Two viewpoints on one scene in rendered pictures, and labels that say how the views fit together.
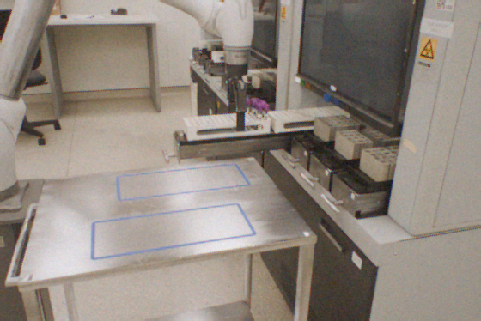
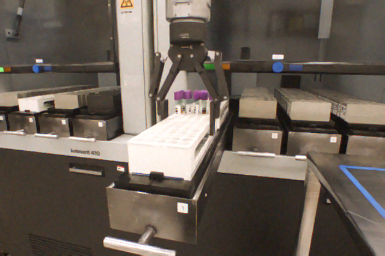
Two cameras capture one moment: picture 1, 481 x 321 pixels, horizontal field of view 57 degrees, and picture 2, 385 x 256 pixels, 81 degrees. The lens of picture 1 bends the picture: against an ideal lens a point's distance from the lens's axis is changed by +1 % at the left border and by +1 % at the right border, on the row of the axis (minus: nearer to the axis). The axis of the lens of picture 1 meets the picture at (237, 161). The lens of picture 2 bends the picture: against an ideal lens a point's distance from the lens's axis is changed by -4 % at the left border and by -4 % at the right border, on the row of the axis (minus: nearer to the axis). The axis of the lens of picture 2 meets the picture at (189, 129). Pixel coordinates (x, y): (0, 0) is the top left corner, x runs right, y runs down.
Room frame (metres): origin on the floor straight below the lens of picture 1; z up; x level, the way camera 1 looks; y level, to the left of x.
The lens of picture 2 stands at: (1.22, 0.44, 0.97)
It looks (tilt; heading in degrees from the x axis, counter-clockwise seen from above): 14 degrees down; 301
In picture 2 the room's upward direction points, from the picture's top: straight up
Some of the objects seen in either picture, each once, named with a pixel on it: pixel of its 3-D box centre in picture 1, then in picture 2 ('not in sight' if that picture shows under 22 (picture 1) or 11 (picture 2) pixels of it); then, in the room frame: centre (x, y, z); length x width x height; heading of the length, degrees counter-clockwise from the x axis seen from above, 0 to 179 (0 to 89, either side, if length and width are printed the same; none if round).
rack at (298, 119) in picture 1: (308, 120); (209, 112); (1.56, -0.26, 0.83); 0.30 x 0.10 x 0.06; 107
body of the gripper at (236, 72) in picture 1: (236, 75); (187, 47); (1.48, 0.01, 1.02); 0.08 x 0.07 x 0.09; 17
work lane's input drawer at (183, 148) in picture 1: (262, 138); (198, 143); (1.51, -0.09, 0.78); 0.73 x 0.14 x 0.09; 107
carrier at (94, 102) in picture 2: (268, 89); (101, 103); (1.94, -0.13, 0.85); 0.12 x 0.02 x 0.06; 17
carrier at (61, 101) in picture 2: (257, 81); (67, 102); (2.09, -0.09, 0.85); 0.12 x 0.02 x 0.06; 18
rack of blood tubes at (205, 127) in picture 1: (227, 127); (183, 137); (1.47, 0.04, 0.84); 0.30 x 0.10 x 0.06; 107
